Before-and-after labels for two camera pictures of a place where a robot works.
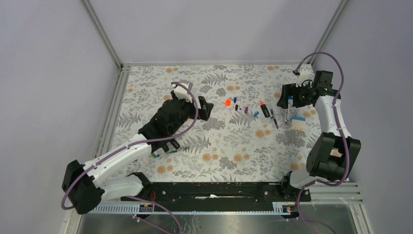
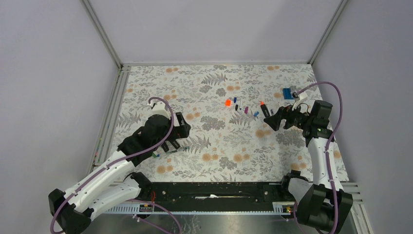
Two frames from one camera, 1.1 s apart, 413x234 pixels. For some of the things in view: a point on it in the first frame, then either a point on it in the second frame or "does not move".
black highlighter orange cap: [264, 109] does not move
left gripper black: [203, 113] -> [182, 130]
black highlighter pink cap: [175, 143] does not move
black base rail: [215, 196] does not move
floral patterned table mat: [245, 138] does not move
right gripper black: [290, 90] -> [284, 113]
